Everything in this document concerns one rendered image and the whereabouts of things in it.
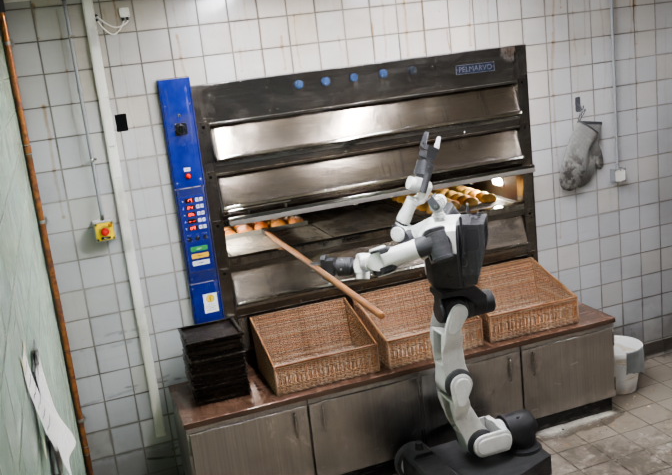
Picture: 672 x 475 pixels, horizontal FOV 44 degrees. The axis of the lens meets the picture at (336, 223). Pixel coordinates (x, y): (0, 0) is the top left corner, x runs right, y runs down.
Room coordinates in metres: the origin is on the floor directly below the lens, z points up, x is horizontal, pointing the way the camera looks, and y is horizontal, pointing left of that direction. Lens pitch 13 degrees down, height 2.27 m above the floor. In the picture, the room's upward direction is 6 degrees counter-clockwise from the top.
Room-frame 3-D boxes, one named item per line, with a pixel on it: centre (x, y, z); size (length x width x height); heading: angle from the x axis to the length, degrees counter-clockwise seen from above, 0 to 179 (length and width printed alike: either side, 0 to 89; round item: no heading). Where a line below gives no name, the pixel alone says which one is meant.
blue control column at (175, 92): (5.08, 1.02, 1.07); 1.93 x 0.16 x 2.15; 18
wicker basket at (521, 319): (4.46, -0.95, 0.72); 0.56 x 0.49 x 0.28; 107
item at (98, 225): (4.02, 1.14, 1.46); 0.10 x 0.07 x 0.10; 108
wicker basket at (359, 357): (4.10, 0.19, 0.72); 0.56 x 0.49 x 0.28; 107
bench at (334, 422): (4.22, -0.25, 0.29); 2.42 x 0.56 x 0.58; 108
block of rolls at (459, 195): (5.12, -0.69, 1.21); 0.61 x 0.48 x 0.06; 18
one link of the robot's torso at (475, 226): (3.67, -0.53, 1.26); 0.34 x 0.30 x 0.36; 163
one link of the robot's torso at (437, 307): (3.70, -0.56, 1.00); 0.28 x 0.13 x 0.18; 109
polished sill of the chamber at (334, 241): (4.55, -0.26, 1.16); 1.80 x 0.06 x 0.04; 108
